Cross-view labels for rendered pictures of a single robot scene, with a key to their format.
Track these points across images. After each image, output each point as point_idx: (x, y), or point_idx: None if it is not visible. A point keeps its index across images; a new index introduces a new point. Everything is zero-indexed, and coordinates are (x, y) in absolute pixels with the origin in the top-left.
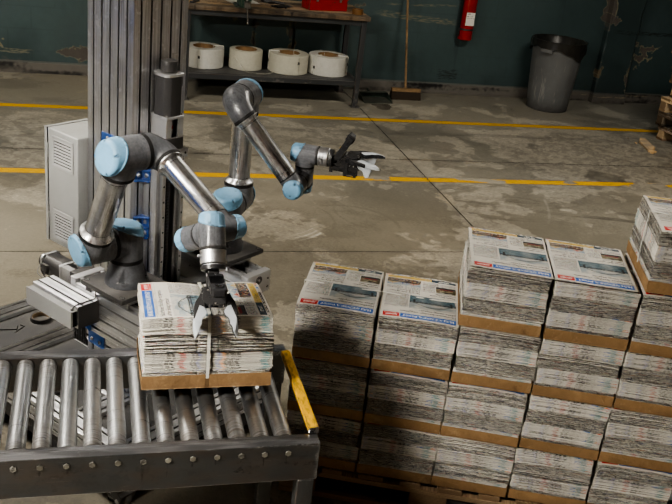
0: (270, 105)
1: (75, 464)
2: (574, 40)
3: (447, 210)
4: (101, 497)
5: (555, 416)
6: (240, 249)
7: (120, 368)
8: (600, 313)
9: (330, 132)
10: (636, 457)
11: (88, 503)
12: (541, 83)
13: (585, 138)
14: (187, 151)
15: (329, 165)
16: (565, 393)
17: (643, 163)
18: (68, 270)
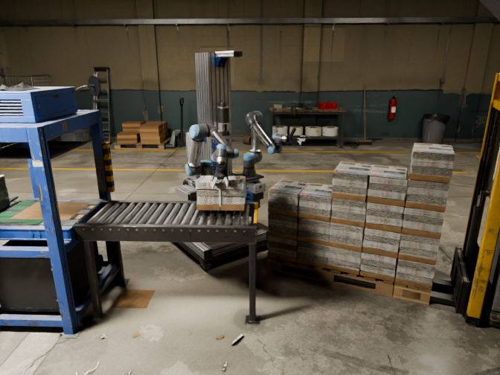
0: (305, 148)
1: (167, 229)
2: (443, 115)
3: None
4: (199, 267)
5: (376, 237)
6: (254, 175)
7: (194, 206)
8: (390, 190)
9: (327, 156)
10: (415, 257)
11: (194, 268)
12: (428, 135)
13: None
14: (231, 136)
15: (286, 140)
16: (379, 226)
17: (475, 164)
18: (190, 182)
